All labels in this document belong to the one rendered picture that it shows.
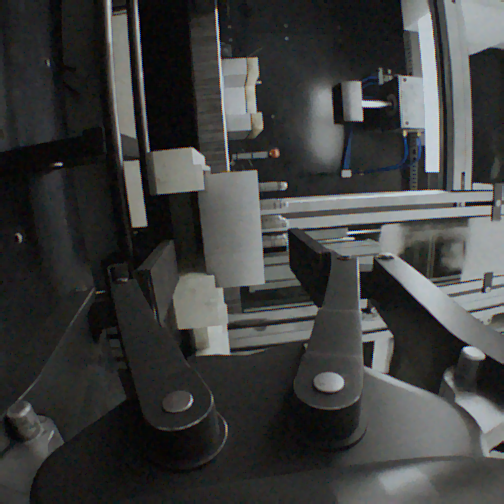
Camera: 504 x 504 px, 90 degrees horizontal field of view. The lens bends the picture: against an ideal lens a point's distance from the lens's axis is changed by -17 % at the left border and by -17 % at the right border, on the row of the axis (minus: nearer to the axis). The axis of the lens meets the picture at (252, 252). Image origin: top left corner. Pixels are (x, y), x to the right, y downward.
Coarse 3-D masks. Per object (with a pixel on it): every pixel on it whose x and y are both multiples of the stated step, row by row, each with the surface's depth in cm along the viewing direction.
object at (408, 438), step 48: (240, 384) 6; (288, 384) 6; (384, 384) 6; (96, 432) 5; (144, 432) 5; (240, 432) 5; (288, 432) 5; (384, 432) 5; (432, 432) 4; (480, 432) 4; (48, 480) 4; (96, 480) 4; (144, 480) 4; (192, 480) 4; (240, 480) 4; (288, 480) 2; (336, 480) 2; (384, 480) 1; (432, 480) 1; (480, 480) 1
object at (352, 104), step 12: (348, 84) 57; (360, 84) 57; (336, 96) 63; (348, 96) 58; (360, 96) 58; (336, 108) 64; (348, 108) 58; (360, 108) 59; (372, 108) 62; (384, 108) 62; (336, 120) 64; (348, 120) 59; (360, 120) 59
